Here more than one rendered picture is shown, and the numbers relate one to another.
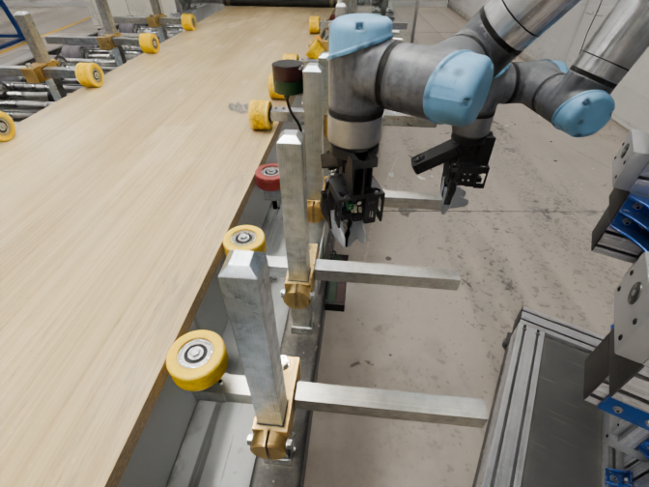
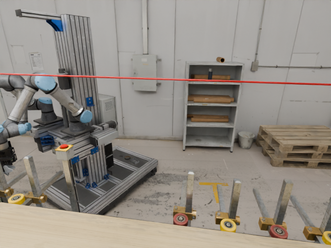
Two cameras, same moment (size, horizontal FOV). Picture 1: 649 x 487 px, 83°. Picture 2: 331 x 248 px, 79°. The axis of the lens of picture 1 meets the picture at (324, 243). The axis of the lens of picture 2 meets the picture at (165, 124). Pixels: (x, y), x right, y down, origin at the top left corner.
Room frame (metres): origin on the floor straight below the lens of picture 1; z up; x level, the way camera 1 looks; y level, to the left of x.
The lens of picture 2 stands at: (-0.66, 1.12, 1.77)
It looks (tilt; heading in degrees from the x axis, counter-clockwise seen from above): 21 degrees down; 272
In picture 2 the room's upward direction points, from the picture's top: 1 degrees clockwise
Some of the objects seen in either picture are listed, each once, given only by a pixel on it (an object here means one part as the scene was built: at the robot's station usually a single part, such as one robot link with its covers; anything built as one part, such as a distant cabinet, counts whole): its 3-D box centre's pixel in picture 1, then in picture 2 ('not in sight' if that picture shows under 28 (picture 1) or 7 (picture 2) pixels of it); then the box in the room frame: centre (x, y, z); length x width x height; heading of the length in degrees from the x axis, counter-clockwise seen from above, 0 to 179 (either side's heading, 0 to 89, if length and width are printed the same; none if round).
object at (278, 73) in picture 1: (288, 70); not in sight; (0.74, 0.07, 1.15); 0.06 x 0.06 x 0.02
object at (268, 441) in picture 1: (277, 404); (35, 198); (0.26, 0.07, 0.81); 0.13 x 0.06 x 0.05; 174
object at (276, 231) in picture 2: not in sight; (277, 238); (-1.21, 0.33, 0.85); 0.08 x 0.08 x 0.11
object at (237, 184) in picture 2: not in sight; (232, 214); (-1.01, 0.20, 0.87); 0.03 x 0.03 x 0.48; 84
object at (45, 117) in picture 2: not in sight; (48, 114); (0.67, -0.86, 1.09); 0.15 x 0.15 x 0.10
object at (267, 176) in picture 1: (273, 188); not in sight; (0.78, 0.13, 0.85); 0.08 x 0.08 x 0.11
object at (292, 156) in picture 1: (298, 258); (2, 183); (0.48, 0.05, 0.90); 0.03 x 0.03 x 0.48; 84
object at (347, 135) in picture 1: (356, 127); (1, 145); (0.49, -0.05, 1.14); 0.08 x 0.08 x 0.05
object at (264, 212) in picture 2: not in sight; (264, 213); (-1.23, 0.14, 0.83); 0.43 x 0.03 x 0.04; 84
